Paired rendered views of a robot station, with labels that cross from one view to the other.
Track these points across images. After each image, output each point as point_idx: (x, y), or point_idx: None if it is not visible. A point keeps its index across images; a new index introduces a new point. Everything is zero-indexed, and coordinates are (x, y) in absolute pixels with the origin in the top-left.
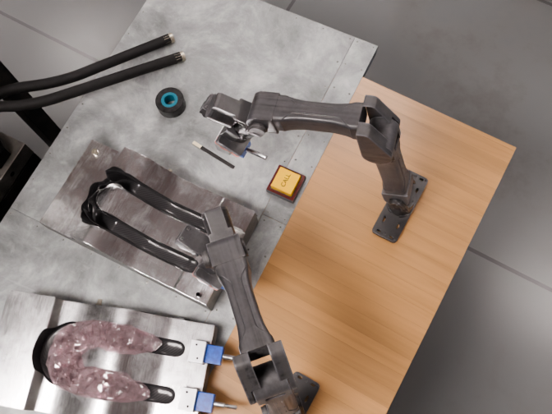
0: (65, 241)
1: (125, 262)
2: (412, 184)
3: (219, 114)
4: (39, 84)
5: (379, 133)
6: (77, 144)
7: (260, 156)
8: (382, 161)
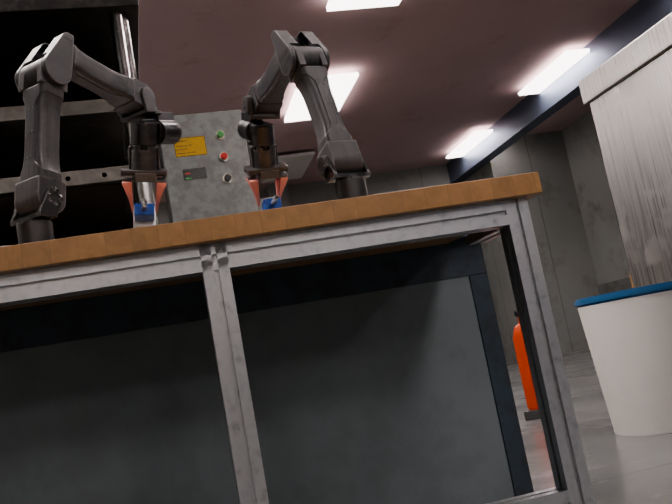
0: None
1: None
2: (355, 156)
3: (243, 121)
4: None
5: (291, 37)
6: None
7: (273, 197)
8: (289, 63)
